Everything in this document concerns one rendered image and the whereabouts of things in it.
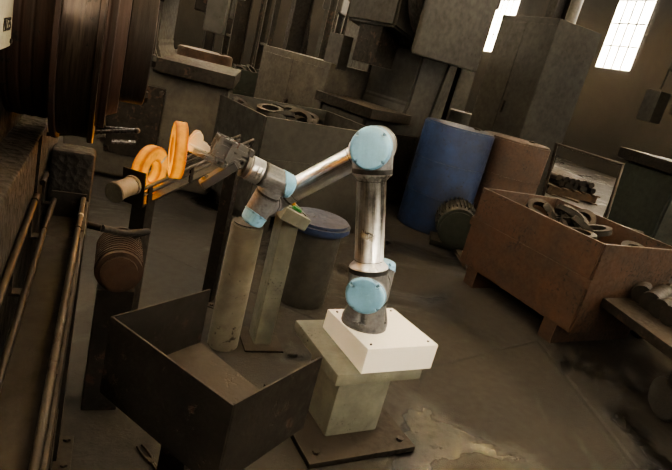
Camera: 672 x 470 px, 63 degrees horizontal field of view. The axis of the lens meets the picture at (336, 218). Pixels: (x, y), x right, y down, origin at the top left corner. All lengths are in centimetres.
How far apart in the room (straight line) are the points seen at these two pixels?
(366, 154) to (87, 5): 80
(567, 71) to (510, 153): 159
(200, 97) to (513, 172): 251
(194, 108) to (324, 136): 93
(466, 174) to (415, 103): 91
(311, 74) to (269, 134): 197
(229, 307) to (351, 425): 62
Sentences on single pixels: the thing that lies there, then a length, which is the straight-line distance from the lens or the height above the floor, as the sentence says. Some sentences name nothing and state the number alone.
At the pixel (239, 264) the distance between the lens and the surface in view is 206.
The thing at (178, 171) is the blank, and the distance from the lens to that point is 153.
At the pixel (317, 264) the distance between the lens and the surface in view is 259.
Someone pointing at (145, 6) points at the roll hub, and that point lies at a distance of 112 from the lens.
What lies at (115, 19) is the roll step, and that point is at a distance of 105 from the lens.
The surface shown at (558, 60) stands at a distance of 592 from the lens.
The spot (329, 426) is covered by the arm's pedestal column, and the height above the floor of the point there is 6.
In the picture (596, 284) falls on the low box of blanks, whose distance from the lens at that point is 315.
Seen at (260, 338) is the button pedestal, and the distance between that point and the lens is 229.
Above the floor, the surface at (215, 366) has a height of 60.
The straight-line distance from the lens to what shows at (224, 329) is 218.
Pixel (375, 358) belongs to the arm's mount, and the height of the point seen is 35.
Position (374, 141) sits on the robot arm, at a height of 98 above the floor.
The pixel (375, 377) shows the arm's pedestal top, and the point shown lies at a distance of 177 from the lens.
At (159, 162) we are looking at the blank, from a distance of 179.
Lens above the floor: 117
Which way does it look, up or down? 16 degrees down
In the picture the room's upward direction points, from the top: 15 degrees clockwise
